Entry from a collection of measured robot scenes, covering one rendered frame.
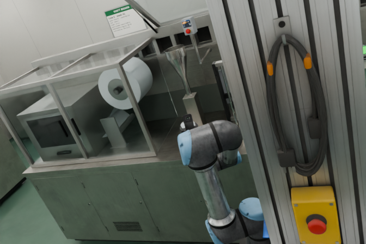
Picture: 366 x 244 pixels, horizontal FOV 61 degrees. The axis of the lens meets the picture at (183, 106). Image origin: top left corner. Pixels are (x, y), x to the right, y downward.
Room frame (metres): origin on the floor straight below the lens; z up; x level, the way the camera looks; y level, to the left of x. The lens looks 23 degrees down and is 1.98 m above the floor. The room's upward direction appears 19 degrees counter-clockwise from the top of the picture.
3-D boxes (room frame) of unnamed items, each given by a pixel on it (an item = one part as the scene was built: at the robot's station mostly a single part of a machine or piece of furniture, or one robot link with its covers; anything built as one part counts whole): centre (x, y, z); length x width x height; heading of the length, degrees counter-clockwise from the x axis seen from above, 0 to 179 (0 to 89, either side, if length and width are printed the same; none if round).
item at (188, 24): (1.95, -0.19, 1.66); 0.07 x 0.07 x 0.10; 56
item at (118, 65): (2.37, 0.72, 1.25); 1.19 x 0.57 x 0.70; 66
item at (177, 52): (2.09, -0.07, 1.50); 0.14 x 0.14 x 0.06
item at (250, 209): (0.99, -0.13, 0.98); 0.13 x 0.12 x 0.14; 92
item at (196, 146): (0.99, -0.01, 1.19); 0.15 x 0.12 x 0.55; 92
